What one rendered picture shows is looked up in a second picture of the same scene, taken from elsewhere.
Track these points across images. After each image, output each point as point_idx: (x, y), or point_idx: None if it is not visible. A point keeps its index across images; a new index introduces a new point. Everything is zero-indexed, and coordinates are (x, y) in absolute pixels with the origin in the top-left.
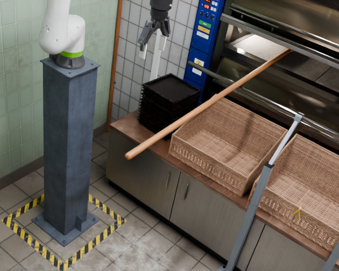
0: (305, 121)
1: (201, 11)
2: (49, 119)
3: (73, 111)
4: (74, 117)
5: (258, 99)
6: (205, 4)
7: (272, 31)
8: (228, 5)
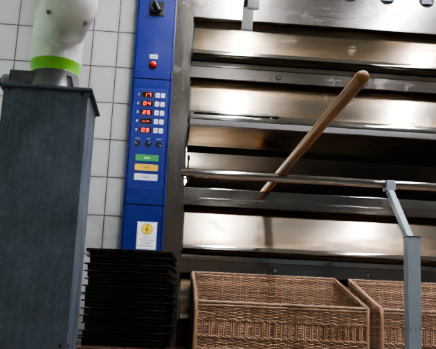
0: (403, 184)
1: (136, 139)
2: (10, 226)
3: (82, 183)
4: (81, 202)
5: (322, 181)
6: (141, 127)
7: None
8: (178, 122)
